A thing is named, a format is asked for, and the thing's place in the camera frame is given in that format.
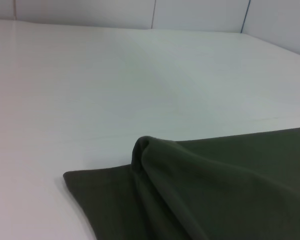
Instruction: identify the dark green t-shirt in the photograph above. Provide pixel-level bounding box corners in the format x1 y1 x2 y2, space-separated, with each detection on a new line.
62 126 300 240

